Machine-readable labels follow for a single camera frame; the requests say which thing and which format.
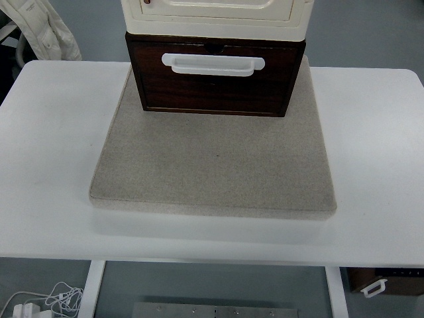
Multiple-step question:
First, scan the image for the white table leg left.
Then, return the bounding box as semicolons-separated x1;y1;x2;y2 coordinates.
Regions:
78;260;106;318

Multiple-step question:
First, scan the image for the white jacket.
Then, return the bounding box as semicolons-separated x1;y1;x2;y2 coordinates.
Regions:
1;1;82;61

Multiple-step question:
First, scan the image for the beige fabric cushion pad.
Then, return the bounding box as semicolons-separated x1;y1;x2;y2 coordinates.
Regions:
89;57;337;219

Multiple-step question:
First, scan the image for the white table leg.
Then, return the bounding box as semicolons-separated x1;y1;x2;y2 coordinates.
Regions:
78;260;106;318
325;266;349;318

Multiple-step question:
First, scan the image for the brown box white handle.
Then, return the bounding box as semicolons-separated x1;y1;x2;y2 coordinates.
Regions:
346;268;423;298

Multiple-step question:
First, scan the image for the white cable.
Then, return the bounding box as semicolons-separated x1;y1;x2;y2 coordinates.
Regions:
0;282;85;318

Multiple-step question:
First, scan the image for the dark wood drawer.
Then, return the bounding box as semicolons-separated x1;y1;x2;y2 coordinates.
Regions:
131;42;303;117

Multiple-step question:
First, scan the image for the white drawer handle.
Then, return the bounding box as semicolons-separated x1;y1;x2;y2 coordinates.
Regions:
162;53;265;77

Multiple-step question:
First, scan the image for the white charger adapter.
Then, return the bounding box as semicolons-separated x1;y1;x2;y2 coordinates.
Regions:
12;303;40;318

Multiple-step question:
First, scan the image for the cream cabinet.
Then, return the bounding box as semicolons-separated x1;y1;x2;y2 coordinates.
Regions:
121;0;314;42

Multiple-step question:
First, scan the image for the white table leg right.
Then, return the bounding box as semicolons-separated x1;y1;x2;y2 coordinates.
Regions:
325;266;349;318

